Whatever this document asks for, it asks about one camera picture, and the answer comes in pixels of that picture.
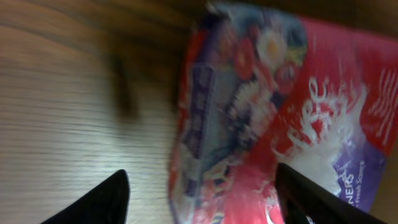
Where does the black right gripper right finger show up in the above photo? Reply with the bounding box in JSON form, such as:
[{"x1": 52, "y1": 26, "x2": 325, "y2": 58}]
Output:
[{"x1": 275, "y1": 163, "x2": 386, "y2": 224}]

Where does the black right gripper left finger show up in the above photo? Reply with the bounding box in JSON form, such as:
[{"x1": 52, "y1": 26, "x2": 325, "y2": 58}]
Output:
[{"x1": 42, "y1": 169, "x2": 130, "y2": 224}]

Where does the red purple snack packet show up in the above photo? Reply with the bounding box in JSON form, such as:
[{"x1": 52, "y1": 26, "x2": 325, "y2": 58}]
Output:
[{"x1": 169, "y1": 2, "x2": 397, "y2": 223}]

